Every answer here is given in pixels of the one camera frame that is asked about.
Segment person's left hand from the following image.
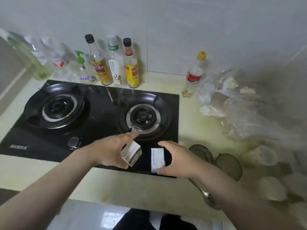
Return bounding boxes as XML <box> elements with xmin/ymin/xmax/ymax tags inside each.
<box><xmin>81</xmin><ymin>130</ymin><xmax>140</xmax><ymax>169</ymax></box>

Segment person's right hand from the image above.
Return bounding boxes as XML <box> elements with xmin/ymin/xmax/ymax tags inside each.
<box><xmin>156</xmin><ymin>140</ymin><xmax>207</xmax><ymax>181</ymax></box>

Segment white milk carton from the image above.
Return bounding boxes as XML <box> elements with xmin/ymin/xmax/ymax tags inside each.
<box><xmin>151</xmin><ymin>148</ymin><xmax>166</xmax><ymax>173</ymax></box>
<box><xmin>121</xmin><ymin>140</ymin><xmax>142</xmax><ymax>167</ymax></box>

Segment person's right forearm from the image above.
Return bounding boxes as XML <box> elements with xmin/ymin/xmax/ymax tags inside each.
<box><xmin>192</xmin><ymin>163</ymin><xmax>298</xmax><ymax>230</ymax></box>

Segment person's left forearm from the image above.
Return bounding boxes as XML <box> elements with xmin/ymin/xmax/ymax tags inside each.
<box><xmin>0</xmin><ymin>147</ymin><xmax>94</xmax><ymax>230</ymax></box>

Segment person's dark trousers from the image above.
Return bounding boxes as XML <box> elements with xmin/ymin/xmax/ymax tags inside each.
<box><xmin>112</xmin><ymin>208</ymin><xmax>198</xmax><ymax>230</ymax></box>

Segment clear textured drinking glass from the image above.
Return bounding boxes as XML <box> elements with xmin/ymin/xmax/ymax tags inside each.
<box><xmin>188</xmin><ymin>144</ymin><xmax>214</xmax><ymax>165</ymax></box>

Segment metal spoon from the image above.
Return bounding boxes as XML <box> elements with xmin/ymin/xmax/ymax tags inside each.
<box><xmin>189</xmin><ymin>178</ymin><xmax>222</xmax><ymax>211</ymax></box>

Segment black glass gas stove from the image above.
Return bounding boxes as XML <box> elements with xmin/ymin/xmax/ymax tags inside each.
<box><xmin>0</xmin><ymin>80</ymin><xmax>180</xmax><ymax>178</ymax></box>

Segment dark tinted drinking glass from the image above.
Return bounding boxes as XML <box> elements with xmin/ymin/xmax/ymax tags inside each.
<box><xmin>215</xmin><ymin>153</ymin><xmax>243</xmax><ymax>182</ymax></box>

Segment black round stove burner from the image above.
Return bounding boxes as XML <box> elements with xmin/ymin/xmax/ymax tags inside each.
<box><xmin>116</xmin><ymin>93</ymin><xmax>172</xmax><ymax>141</ymax></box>
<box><xmin>24</xmin><ymin>82</ymin><xmax>85</xmax><ymax>129</ymax></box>

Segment crumpled white tissue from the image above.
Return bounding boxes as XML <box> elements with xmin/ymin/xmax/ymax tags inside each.
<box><xmin>222</xmin><ymin>76</ymin><xmax>239</xmax><ymax>90</ymax></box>
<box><xmin>200</xmin><ymin>105</ymin><xmax>226</xmax><ymax>118</ymax></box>
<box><xmin>240</xmin><ymin>86</ymin><xmax>256</xmax><ymax>95</ymax></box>

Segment white cap green band bottle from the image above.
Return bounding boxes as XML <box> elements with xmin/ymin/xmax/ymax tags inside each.
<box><xmin>105</xmin><ymin>34</ymin><xmax>126</xmax><ymax>86</ymax></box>

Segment clear plastic bag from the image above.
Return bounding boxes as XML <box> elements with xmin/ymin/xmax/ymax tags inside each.
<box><xmin>196</xmin><ymin>69</ymin><xmax>307</xmax><ymax>151</ymax></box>

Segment green pump clear bottle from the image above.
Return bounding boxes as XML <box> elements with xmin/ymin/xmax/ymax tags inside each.
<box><xmin>67</xmin><ymin>50</ymin><xmax>94</xmax><ymax>84</ymax></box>

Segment yellow label vinegar bottle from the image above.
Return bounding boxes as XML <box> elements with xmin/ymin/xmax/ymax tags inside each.
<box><xmin>122</xmin><ymin>37</ymin><xmax>141</xmax><ymax>89</ymax></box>

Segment yellow cap red label bottle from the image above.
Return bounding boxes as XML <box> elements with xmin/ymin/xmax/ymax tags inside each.
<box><xmin>182</xmin><ymin>51</ymin><xmax>207</xmax><ymax>98</ymax></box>

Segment clear bottle red label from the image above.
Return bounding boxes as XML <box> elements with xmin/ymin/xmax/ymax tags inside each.
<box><xmin>41</xmin><ymin>36</ymin><xmax>70</xmax><ymax>79</ymax></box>

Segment clear bottle yellowish oil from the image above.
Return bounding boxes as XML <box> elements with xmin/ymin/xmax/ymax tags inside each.
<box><xmin>0</xmin><ymin>28</ymin><xmax>53</xmax><ymax>81</ymax></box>

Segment clear bottle white label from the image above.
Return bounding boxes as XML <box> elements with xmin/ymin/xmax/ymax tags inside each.
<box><xmin>24</xmin><ymin>34</ymin><xmax>50</xmax><ymax>67</ymax></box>

